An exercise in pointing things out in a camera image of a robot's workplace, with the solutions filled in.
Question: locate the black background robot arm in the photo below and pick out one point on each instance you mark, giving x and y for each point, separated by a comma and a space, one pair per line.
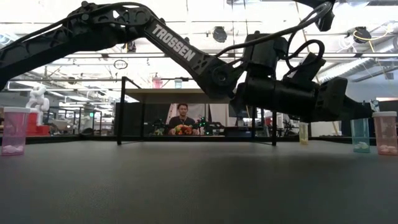
211, 127
159, 128

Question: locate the colourful toy pile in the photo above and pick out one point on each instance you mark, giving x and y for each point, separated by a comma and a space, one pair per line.
183, 129

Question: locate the wooden shelf black metal legs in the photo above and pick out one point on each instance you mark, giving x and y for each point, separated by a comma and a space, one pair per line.
155, 96

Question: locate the red base block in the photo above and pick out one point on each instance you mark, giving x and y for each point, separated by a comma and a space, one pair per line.
38, 129

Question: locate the yellow medicine bottle white cap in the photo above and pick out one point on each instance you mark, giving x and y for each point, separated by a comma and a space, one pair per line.
303, 137

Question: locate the white robot figure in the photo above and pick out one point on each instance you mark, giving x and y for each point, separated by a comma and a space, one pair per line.
37, 99

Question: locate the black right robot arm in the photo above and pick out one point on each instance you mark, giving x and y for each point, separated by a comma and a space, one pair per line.
325, 20

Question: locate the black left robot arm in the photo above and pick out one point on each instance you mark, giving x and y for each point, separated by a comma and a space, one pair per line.
199, 67

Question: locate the black table mat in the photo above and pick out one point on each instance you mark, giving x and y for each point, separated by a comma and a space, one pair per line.
93, 186

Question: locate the black partition panel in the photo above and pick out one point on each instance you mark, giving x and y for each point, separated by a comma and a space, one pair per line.
345, 128
130, 119

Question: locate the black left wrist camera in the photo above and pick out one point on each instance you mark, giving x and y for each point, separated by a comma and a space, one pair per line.
311, 67

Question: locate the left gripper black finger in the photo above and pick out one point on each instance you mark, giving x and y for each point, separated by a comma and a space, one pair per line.
357, 110

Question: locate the person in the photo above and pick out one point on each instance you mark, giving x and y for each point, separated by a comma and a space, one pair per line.
182, 121

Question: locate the silver ceiling duct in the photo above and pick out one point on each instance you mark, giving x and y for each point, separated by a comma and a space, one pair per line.
367, 67

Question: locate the teal medicine bottle white cap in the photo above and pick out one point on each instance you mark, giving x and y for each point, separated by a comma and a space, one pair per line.
360, 137

